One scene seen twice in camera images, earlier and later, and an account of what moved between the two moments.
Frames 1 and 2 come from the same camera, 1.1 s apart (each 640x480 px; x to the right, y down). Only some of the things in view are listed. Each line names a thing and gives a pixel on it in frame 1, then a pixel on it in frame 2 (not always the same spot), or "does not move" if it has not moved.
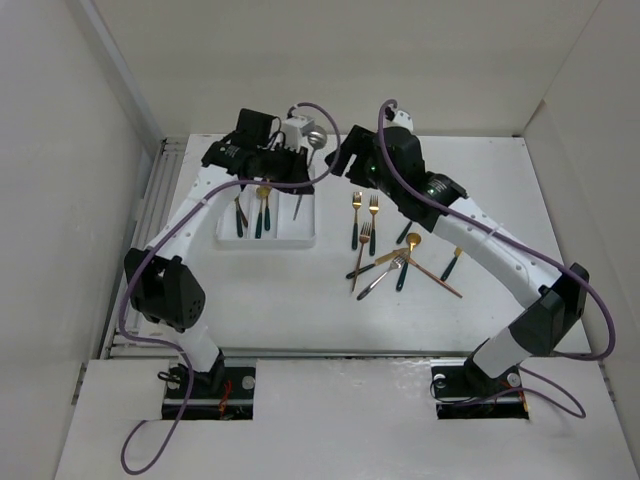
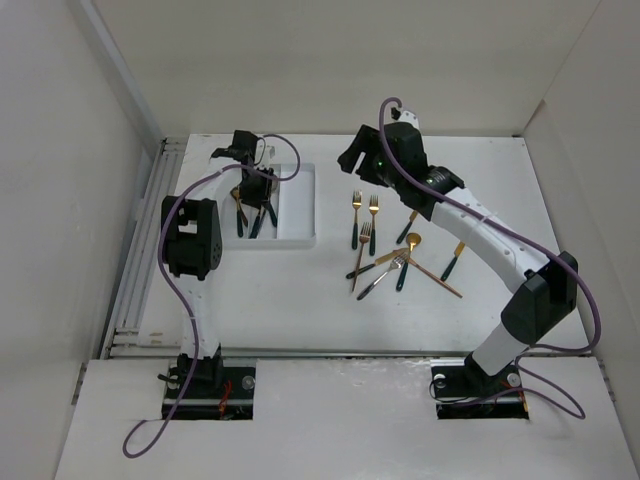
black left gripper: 298,165 -> 258,199
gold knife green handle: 447,271 does not move
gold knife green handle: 403,233 does not move
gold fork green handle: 356,203 does not move
